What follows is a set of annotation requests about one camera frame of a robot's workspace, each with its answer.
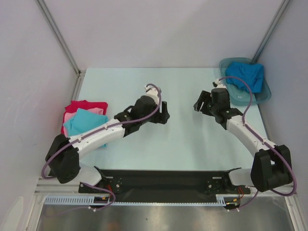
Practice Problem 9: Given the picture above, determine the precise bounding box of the light blue t-shirt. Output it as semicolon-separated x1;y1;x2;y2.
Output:
64;110;109;137

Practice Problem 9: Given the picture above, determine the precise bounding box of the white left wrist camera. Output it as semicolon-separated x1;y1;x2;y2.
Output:
144;85;161;100

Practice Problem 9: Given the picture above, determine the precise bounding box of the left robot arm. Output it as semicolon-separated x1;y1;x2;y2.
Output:
41;96;170;193

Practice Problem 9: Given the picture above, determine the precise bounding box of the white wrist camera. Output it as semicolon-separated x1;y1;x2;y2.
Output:
144;85;161;100
212;79;225;88

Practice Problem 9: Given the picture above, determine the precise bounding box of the pink folded t-shirt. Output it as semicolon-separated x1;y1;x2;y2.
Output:
63;108;104;124

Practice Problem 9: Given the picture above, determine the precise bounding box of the light blue cable duct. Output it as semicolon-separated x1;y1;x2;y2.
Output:
45;195;111;206

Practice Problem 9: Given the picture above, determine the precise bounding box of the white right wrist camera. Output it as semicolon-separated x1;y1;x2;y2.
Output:
212;79;225;88

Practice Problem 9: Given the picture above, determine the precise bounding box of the dark blue crumpled t-shirt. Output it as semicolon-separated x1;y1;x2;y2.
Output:
225;62;264;93

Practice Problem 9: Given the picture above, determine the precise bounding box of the translucent blue plastic bin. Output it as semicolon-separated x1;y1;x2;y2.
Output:
219;57;271;106

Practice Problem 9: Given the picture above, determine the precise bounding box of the aluminium frame rail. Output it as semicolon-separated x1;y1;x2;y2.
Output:
35;184;79;195

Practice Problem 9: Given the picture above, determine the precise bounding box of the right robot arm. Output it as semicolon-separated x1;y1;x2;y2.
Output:
193;88;297;193

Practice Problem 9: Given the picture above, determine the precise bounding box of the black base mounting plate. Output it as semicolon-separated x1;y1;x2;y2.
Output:
48;168;256;204

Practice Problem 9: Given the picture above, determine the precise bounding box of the red folded t-shirt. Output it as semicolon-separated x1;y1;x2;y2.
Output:
61;100;108;135

